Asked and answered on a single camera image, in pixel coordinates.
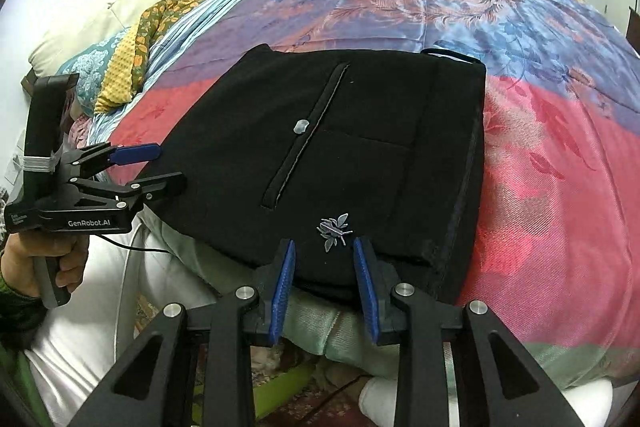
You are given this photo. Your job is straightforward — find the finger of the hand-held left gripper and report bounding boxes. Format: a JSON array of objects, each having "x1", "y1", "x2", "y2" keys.
[
  {"x1": 65, "y1": 143, "x2": 162, "y2": 178},
  {"x1": 70, "y1": 172, "x2": 188, "y2": 212}
]

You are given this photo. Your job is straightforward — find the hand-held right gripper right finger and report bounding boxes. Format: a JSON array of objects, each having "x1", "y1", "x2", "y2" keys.
[{"x1": 352, "y1": 236, "x2": 568, "y2": 427}]

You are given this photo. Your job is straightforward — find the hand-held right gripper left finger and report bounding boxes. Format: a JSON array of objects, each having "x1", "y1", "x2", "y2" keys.
[{"x1": 87, "y1": 238, "x2": 297, "y2": 427}]

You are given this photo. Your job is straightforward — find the black pants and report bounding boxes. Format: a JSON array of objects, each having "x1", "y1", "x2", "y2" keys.
[{"x1": 134, "y1": 43, "x2": 488, "y2": 305}]

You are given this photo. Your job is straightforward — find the person's left forearm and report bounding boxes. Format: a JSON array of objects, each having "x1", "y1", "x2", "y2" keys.
[{"x1": 0, "y1": 274, "x2": 48, "y2": 350}]

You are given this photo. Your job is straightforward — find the person's left hand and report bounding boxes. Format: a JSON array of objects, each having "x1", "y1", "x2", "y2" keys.
[{"x1": 0, "y1": 234, "x2": 92, "y2": 300}]

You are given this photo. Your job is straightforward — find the pink cloth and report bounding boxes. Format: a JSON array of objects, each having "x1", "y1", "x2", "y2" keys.
[{"x1": 67, "y1": 114, "x2": 96, "y2": 148}]

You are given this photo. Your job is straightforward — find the yellow dotted cloth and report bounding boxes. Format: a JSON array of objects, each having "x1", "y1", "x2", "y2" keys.
[{"x1": 94, "y1": 27, "x2": 146, "y2": 114}]

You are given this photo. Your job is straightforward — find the teal floral pillow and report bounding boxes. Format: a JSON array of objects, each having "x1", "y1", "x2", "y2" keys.
[{"x1": 56, "y1": 27, "x2": 131, "y2": 118}]

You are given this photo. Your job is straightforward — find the patterned floor rug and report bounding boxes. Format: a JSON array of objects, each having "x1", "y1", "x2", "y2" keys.
[{"x1": 192, "y1": 339, "x2": 401, "y2": 427}]

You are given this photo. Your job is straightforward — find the cream pillow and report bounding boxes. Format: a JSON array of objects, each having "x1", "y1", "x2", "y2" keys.
[{"x1": 27, "y1": 0, "x2": 273, "y2": 80}]

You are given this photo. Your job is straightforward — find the person's left leg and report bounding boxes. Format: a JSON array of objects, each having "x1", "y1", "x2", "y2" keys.
[{"x1": 25, "y1": 227, "x2": 226, "y2": 427}]

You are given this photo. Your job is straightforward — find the green orange floral blanket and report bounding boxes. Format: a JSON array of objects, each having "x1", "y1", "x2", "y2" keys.
[{"x1": 135, "y1": 0, "x2": 303, "y2": 68}]

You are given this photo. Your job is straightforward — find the person's green jacket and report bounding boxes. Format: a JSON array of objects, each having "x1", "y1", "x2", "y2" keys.
[{"x1": 0, "y1": 344, "x2": 53, "y2": 427}]

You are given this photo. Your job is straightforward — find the patchwork satin quilt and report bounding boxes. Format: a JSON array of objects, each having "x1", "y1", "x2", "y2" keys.
[{"x1": 92, "y1": 0, "x2": 640, "y2": 393}]

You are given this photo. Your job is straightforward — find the black cable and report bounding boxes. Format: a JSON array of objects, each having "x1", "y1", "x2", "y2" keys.
[{"x1": 97, "y1": 234, "x2": 173, "y2": 255}]

